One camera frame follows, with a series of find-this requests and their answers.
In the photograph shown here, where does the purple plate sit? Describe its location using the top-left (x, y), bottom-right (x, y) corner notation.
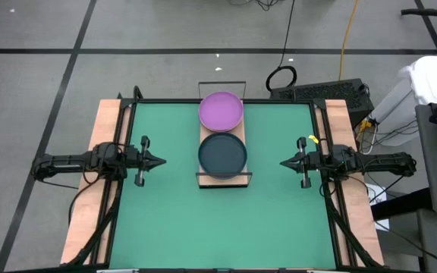
top-left (197, 91), bottom-right (244, 133)

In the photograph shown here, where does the black coiled power cable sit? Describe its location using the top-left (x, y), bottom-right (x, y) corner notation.
top-left (266, 0), bottom-right (298, 92)

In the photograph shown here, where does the black base bar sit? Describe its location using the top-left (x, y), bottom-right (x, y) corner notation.
top-left (369, 187), bottom-right (434, 221)

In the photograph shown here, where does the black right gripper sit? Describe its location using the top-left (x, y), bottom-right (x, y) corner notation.
top-left (280, 137), bottom-right (322, 190)

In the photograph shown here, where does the yellow cable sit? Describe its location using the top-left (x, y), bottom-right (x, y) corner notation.
top-left (338, 0), bottom-right (362, 81)

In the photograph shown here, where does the black metal shelf frame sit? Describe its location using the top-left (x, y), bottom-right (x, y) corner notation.
top-left (195, 80), bottom-right (253, 190)

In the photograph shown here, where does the black pole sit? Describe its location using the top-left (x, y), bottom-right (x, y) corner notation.
top-left (400, 8), bottom-right (437, 19)

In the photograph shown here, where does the wooden table side plank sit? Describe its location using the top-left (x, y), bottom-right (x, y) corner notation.
top-left (59, 99), bottom-right (132, 265)
top-left (315, 99), bottom-right (385, 266)

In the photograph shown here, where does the dark blue plate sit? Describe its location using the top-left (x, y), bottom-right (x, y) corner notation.
top-left (197, 131), bottom-right (248, 180)

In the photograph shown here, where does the black computer tower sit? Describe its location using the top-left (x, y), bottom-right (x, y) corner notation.
top-left (269, 78), bottom-right (375, 128)

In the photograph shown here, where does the white paper sheet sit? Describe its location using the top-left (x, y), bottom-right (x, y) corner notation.
top-left (364, 184), bottom-right (391, 231)

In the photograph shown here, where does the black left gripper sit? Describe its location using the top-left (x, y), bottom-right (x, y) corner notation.
top-left (123, 136), bottom-right (167, 187)

